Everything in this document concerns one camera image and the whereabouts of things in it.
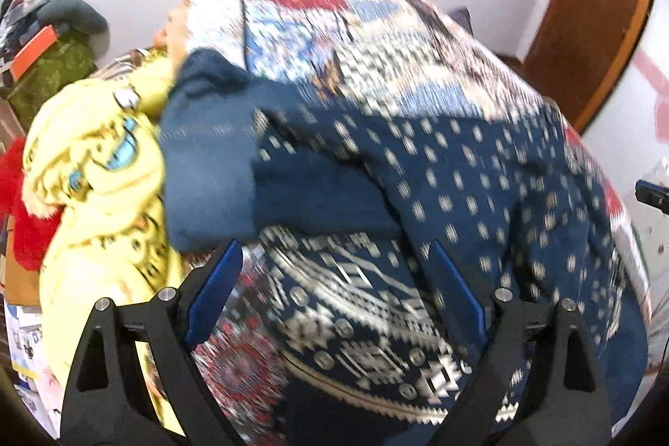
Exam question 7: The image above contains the yellow printed garment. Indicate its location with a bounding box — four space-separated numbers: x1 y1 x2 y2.
23 54 195 437

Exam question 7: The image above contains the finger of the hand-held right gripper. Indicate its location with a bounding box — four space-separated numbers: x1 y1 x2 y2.
635 179 669 218

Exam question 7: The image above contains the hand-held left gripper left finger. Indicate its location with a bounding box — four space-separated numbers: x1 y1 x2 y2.
60 240 244 446

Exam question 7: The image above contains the brown wooden door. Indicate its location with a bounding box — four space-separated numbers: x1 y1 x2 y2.
523 0 660 134

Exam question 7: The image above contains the orange box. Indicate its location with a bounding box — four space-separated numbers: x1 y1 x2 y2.
10 25 61 82

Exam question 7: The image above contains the red fluffy cloth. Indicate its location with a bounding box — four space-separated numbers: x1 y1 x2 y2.
0 138 59 272

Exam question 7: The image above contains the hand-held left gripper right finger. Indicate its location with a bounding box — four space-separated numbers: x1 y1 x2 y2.
427 240 613 446

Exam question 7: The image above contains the striped brown cloth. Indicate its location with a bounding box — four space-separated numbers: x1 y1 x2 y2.
98 48 158 82

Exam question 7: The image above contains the grey pillow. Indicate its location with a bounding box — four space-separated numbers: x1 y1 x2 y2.
39 0 111 35

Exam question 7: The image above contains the printed paper box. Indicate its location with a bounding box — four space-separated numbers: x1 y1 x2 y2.
5 305 59 437

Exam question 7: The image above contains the pile of mixed clutter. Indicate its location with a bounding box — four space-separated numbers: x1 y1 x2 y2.
0 0 77 76

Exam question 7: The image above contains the patchwork printed blanket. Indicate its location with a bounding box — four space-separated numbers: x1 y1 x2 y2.
178 0 657 446

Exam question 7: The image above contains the green camouflage cloth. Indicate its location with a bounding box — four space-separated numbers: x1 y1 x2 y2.
8 31 101 134

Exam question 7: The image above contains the brown cardboard box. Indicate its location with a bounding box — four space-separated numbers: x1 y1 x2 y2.
4 215 43 307

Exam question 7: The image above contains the navy patterned hoodie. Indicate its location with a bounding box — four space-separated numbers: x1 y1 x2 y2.
159 49 652 446

